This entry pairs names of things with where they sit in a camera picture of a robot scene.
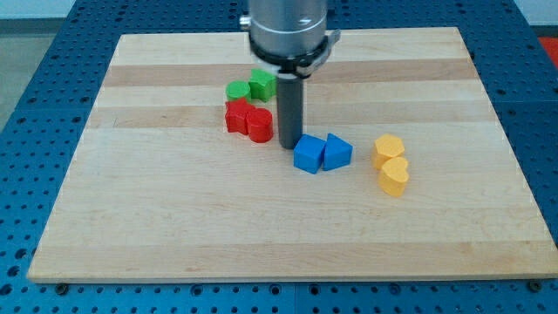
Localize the red star block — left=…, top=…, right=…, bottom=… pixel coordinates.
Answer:
left=225, top=98, right=255, bottom=135

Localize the blue triangle block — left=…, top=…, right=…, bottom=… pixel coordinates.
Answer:
left=323, top=133, right=353, bottom=171

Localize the yellow heart block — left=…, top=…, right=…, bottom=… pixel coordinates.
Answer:
left=378, top=157, right=410, bottom=197

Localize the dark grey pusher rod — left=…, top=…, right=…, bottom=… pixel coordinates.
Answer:
left=276, top=75, right=304, bottom=149

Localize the green cylinder block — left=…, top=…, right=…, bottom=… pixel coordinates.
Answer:
left=225, top=80, right=252, bottom=102

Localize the wooden board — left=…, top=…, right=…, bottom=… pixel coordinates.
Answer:
left=27, top=27, right=557, bottom=283

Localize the blue cube block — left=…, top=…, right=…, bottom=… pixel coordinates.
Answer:
left=293, top=134, right=326, bottom=174

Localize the red cylinder block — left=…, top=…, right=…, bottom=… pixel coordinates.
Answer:
left=246, top=108, right=274, bottom=143

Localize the yellow hexagon block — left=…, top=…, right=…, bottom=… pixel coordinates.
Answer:
left=371, top=133, right=405, bottom=170

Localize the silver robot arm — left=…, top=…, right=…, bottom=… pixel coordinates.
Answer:
left=239, top=0, right=341, bottom=79

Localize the green star block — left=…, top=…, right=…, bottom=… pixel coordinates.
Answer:
left=248, top=68, right=276, bottom=102

